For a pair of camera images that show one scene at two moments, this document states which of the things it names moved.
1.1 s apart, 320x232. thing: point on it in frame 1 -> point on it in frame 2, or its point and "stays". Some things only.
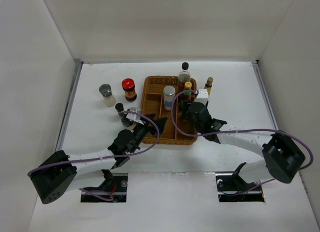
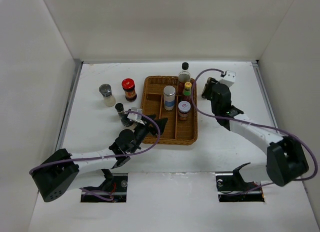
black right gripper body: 199,128 -> 215,109
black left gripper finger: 160,123 stays
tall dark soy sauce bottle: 184,76 stays
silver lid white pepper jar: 169,92 stays
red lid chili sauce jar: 128,86 stays
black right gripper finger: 184,110 -> 207,93
